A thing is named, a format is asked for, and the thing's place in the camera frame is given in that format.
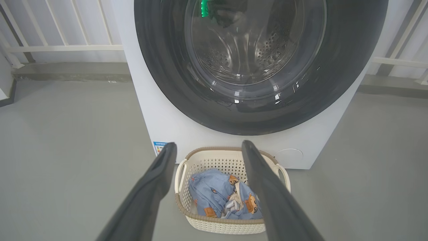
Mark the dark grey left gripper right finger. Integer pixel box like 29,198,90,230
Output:
242,140,325,241

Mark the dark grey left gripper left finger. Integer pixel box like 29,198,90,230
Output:
96,142,177,241

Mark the cream garment with blue trim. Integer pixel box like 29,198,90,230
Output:
223,182,247,215

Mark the blue bear print garment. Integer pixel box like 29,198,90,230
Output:
188,168,264,220

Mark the round dark washing machine door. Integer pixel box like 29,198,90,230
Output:
134,0,389,136

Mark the cream perforated laundry basket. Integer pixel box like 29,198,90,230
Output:
174,147,291,235

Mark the white front-loading washing machine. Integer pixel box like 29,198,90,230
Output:
112,0,390,170

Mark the round drain filter cover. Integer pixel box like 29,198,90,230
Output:
275,148,304,168

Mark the blue energy label sticker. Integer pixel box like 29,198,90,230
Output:
153,141,168,156

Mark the white metal railing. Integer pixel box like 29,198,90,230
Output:
371,0,428,86
0,0,124,69

